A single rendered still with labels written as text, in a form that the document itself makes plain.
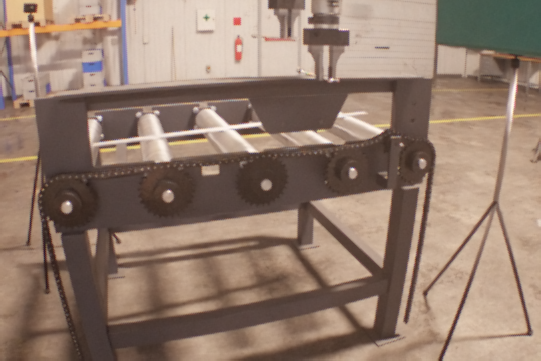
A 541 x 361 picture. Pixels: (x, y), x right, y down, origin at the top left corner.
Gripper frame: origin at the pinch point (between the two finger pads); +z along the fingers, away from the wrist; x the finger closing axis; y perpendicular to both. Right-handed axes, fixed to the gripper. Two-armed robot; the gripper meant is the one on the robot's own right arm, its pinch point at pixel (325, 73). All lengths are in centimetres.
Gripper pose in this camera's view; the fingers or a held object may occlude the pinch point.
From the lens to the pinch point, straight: 125.0
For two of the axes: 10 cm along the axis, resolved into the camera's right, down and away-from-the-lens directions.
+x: 9.4, -1.0, 3.1
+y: 3.3, 2.9, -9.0
